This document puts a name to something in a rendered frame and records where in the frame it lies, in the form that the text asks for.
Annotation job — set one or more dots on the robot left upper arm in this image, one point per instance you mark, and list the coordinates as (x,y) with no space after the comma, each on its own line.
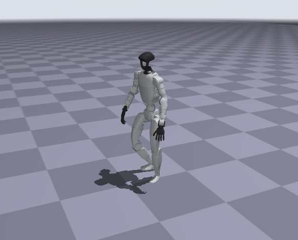
(159,83)

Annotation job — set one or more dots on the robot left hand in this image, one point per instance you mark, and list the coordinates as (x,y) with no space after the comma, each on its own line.
(159,132)

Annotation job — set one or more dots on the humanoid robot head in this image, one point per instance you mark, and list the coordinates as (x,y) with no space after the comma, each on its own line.
(146,57)

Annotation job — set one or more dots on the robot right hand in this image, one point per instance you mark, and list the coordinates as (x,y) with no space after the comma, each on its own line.
(124,110)

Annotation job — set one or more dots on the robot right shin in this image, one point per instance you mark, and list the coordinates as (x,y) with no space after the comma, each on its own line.
(144,154)

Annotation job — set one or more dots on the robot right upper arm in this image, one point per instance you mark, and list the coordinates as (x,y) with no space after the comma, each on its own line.
(134,90)

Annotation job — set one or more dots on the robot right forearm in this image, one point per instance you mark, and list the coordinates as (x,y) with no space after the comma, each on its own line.
(129,99)

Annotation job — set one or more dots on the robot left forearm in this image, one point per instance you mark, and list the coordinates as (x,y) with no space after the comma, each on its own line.
(163,109)

